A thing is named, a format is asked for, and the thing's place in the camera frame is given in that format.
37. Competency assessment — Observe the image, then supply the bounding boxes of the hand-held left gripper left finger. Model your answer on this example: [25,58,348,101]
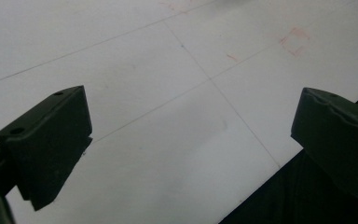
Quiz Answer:
[0,85,93,212]

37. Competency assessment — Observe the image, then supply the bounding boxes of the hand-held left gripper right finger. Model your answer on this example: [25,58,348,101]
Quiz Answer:
[290,87,358,203]

